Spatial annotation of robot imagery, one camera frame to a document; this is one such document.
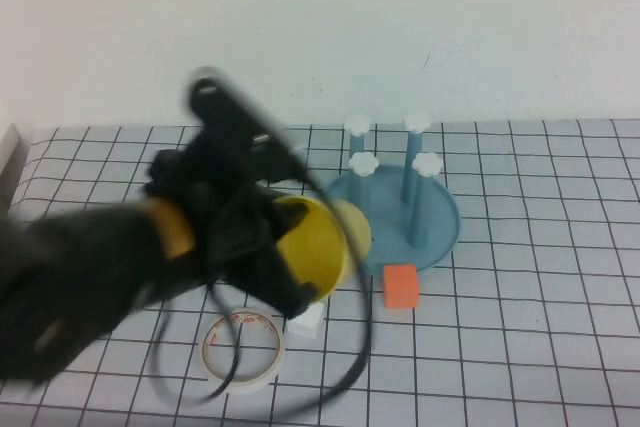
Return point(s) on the white cube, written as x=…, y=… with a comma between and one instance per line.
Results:
x=310, y=324

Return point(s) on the orange cube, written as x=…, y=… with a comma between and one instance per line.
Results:
x=400, y=287

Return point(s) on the blue cup stand white caps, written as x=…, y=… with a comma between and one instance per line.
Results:
x=425, y=227

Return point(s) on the yellow plastic cup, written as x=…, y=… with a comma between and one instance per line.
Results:
x=315, y=257

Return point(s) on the white side ledge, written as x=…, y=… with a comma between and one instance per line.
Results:
x=12, y=157

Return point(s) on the white tape roll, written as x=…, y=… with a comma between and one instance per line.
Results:
x=272, y=364

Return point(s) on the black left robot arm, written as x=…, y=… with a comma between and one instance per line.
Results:
x=75, y=272

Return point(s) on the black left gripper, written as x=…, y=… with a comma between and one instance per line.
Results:
x=220, y=217

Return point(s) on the white grid tablecloth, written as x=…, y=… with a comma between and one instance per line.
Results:
x=500, y=347

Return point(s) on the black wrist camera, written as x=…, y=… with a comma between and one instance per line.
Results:
x=225, y=112

